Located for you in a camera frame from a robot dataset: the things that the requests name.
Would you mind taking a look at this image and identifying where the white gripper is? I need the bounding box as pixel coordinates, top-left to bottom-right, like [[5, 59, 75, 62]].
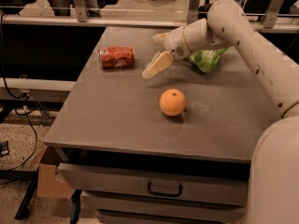
[[142, 27, 191, 79]]

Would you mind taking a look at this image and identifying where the red coke can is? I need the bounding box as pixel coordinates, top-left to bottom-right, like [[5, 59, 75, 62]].
[[99, 46, 135, 68]]

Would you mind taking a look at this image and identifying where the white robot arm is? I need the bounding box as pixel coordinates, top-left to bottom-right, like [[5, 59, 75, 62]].
[[142, 0, 299, 224]]

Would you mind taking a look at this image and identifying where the green chip bag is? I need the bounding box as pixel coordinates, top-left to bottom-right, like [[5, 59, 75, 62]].
[[189, 48, 227, 74]]

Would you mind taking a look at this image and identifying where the orange fruit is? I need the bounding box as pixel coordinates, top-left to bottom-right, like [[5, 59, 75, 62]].
[[159, 89, 186, 117]]

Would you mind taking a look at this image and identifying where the black bag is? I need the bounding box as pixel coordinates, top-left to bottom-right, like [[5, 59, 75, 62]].
[[198, 0, 212, 20]]

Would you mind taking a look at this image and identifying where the middle grey drawer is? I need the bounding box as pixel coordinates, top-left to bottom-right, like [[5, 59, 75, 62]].
[[82, 191, 245, 224]]

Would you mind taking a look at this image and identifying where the cardboard box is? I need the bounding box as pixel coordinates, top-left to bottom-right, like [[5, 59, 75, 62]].
[[31, 145, 74, 199]]

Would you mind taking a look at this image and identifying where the bottom grey drawer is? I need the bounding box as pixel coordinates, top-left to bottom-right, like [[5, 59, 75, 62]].
[[95, 209, 225, 224]]

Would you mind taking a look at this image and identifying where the black cable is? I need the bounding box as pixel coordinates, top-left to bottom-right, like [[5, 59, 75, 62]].
[[0, 12, 39, 173]]

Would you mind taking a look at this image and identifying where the top grey drawer with handle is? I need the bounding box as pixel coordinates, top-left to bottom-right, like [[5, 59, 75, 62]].
[[58, 163, 248, 206]]

